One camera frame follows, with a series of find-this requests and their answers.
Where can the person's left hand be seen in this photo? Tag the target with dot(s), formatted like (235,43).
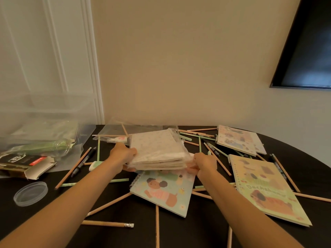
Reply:
(121,157)

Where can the person's right hand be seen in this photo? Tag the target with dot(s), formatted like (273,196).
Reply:
(205,166)

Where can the white pink correction tape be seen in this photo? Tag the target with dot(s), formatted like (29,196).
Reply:
(119,139)

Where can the light green pencil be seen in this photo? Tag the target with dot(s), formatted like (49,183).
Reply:
(98,149)
(199,186)
(120,180)

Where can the white dotted notebook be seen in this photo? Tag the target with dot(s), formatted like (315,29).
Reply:
(155,144)

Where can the blue puppy notebook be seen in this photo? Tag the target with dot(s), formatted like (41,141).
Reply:
(165,196)

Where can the yellow brown dog notebook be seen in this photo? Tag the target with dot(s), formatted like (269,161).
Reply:
(269,191)

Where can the clear tube of green pens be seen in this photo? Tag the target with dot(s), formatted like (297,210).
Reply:
(38,147)

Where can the clear plastic storage bin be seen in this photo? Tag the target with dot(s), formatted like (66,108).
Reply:
(51,105)

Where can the black gold pen box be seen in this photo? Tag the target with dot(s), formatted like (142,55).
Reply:
(18,162)

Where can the person's left forearm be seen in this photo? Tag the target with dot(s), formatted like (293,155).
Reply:
(59,211)

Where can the person's right forearm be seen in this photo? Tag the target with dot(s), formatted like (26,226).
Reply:
(245,216)

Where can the round clear plastic lid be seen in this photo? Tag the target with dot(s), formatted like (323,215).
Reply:
(30,194)

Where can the black wall television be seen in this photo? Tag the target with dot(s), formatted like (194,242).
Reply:
(307,54)

